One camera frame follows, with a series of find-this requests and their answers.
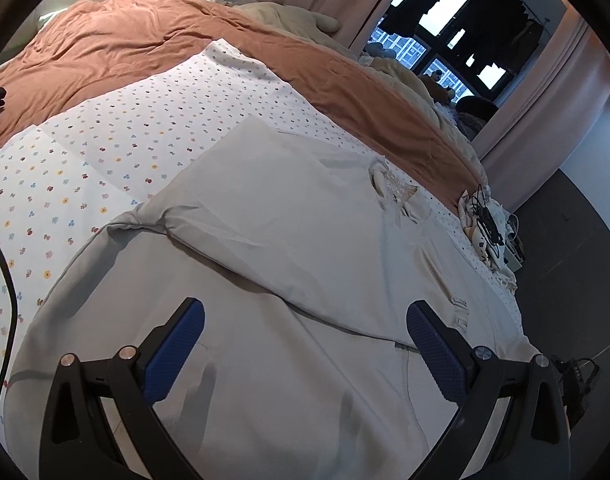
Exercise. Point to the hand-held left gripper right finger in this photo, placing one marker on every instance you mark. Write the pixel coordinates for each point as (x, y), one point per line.
(435, 345)

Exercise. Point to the black tangled object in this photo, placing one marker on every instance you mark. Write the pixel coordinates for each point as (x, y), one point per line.
(577, 382)

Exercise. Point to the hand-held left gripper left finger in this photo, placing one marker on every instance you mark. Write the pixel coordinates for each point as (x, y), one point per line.
(177, 340)

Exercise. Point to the orange-brown quilt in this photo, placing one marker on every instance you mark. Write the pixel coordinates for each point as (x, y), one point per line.
(135, 35)

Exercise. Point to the lace-edged cloth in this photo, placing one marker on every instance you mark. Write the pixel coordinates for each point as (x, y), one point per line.
(472, 215)

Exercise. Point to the beige plush toy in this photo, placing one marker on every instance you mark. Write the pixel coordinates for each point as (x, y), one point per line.
(295, 15)

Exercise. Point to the floral bed sheet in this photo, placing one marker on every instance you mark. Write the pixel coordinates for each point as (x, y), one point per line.
(135, 125)

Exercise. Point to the window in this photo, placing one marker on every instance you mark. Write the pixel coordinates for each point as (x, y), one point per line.
(485, 77)

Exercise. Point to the cream long-sleeved garment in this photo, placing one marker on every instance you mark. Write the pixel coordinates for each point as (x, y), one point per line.
(285, 240)

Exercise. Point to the hanging dark clothes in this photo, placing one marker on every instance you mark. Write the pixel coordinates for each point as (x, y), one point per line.
(490, 20)

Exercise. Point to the beige blanket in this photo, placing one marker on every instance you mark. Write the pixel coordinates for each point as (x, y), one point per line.
(410, 77)

